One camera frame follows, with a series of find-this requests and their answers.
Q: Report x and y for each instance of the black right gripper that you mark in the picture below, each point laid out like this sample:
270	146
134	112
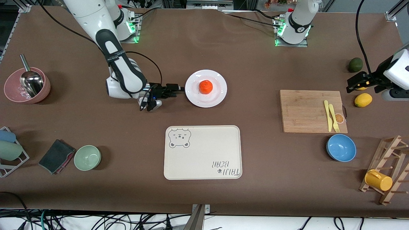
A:
157	90

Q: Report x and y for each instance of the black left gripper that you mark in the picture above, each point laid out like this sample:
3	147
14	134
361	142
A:
374	77

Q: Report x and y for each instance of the white round plate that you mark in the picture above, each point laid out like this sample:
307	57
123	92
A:
195	95

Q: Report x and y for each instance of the orange mandarin fruit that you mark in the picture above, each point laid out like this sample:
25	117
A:
206	86

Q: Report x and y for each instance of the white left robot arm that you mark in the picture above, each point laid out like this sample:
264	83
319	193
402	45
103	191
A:
298	19

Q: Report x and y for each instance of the yellow lemon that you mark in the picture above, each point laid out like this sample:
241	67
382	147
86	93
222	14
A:
363	100
362	88

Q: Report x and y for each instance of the dark green lime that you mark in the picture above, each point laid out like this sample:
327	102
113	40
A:
355	65

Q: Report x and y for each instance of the wooden orange slice toy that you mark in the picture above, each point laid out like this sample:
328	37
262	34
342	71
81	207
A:
340	118

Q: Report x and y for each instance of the yellow plastic fork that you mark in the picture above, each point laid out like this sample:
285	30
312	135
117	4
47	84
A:
334	118

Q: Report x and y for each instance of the yellow plastic knife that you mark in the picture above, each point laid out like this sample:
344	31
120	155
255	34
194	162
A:
328	115

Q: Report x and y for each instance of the bamboo cutting board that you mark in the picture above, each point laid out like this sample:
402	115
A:
303	111

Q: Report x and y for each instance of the blue plastic bowl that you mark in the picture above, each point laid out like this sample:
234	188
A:
341	147

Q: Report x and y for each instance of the cream bear print tray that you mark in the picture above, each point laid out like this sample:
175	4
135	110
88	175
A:
201	153

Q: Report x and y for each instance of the wooden peg drying rack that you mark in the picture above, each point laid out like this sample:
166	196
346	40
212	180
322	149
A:
397	166

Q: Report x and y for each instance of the yellow plastic mug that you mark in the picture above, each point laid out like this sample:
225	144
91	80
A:
380	181

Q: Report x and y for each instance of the pale green bowl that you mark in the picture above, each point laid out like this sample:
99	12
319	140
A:
87	157

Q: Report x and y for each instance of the dark grey folded cloth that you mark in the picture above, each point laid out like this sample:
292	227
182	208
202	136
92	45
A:
56	156

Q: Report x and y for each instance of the steel ladle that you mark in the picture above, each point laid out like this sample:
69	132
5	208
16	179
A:
32	81

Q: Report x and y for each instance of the clear crumpled plastic wrap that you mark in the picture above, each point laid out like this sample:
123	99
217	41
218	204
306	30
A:
21	93

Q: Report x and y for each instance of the pink bowl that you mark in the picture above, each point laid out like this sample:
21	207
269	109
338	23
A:
11	86

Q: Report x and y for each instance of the pale blue cup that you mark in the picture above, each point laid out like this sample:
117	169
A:
7	136

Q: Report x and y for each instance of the pale green cup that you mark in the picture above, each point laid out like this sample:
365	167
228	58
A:
9	150

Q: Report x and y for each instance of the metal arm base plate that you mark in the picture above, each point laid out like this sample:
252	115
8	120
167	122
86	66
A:
278	43
136	35

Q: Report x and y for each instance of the aluminium frame profile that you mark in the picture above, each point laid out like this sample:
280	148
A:
396	11

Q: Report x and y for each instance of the aluminium frame structure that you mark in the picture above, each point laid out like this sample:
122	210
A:
209	3

